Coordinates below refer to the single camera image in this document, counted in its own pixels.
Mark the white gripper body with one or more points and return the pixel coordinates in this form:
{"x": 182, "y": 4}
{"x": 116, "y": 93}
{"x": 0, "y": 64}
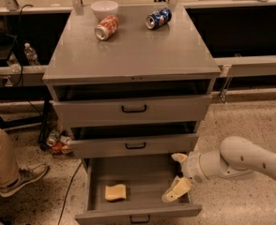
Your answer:
{"x": 192, "y": 165}

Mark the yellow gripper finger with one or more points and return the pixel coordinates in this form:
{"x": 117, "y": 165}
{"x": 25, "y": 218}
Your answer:
{"x": 179, "y": 157}
{"x": 180, "y": 186}

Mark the yellow sponge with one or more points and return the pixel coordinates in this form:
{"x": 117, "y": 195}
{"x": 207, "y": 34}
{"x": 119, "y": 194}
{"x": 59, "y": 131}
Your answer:
{"x": 116, "y": 192}

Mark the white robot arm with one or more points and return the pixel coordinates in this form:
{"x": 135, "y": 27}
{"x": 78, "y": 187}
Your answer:
{"x": 236, "y": 158}

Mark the grey middle drawer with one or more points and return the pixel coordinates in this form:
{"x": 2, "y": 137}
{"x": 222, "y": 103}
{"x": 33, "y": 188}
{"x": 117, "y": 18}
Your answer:
{"x": 134, "y": 146}

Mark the grey drawer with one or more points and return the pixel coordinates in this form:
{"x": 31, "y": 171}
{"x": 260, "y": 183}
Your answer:
{"x": 134, "y": 146}
{"x": 131, "y": 111}
{"x": 146, "y": 178}

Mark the grey top drawer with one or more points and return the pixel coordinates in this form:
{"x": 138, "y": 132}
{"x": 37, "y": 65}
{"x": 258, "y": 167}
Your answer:
{"x": 131, "y": 111}

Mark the grey bottom drawer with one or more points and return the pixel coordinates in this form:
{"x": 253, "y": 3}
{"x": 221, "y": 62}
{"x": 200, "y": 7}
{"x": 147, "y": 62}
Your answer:
{"x": 146, "y": 178}

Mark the grey drawer cabinet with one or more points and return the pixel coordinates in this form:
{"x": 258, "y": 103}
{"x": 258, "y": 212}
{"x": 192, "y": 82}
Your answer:
{"x": 135, "y": 62}

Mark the crushed cans pile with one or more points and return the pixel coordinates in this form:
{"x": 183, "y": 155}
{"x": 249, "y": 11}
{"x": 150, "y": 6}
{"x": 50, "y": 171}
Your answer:
{"x": 59, "y": 142}

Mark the blue soda can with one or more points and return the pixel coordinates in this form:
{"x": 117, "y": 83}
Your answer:
{"x": 158, "y": 18}

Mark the orange soda can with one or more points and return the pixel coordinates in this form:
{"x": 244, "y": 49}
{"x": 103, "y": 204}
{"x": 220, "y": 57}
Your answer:
{"x": 106, "y": 27}

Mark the grey sneaker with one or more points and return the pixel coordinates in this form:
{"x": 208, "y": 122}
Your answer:
{"x": 26, "y": 177}

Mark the white bowl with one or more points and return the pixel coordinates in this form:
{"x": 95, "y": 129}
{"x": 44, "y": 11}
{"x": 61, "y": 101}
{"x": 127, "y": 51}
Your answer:
{"x": 102, "y": 9}

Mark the beige trouser leg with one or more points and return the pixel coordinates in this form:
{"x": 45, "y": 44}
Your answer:
{"x": 9, "y": 169}

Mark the clear water bottle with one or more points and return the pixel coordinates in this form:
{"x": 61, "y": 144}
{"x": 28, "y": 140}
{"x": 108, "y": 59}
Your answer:
{"x": 31, "y": 55}

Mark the grey metal rail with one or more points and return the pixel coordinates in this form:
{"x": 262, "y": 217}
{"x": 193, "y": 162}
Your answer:
{"x": 247, "y": 66}

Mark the black table frame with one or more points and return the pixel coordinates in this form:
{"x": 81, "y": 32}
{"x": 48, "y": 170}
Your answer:
{"x": 24, "y": 99}

